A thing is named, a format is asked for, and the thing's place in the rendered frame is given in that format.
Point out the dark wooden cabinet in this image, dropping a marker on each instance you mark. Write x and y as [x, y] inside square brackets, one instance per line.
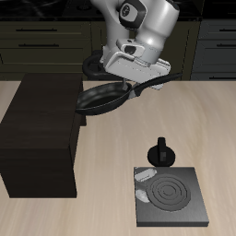
[37, 129]

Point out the dark olive kitchen cupboard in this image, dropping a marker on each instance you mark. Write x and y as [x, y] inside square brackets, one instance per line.
[46, 58]

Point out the flat black base plate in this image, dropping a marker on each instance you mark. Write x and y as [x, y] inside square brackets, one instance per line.
[87, 70]

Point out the black frying pan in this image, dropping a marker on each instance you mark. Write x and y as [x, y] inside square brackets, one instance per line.
[101, 106]

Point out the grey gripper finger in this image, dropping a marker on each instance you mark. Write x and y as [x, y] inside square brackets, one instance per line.
[132, 94]
[125, 83]

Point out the round black knob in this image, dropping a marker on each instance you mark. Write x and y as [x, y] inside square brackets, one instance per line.
[161, 155]

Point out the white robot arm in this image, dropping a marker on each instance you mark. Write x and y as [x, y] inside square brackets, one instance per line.
[153, 27]

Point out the dark grey kitchen cupboard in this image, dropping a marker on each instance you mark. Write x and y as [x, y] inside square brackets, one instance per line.
[215, 58]

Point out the dark grey stove plate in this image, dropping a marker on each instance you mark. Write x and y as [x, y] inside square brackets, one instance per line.
[184, 209]

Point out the black kitchen countertop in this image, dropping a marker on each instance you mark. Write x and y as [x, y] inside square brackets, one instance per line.
[46, 10]

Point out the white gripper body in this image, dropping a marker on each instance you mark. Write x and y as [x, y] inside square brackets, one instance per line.
[135, 72]

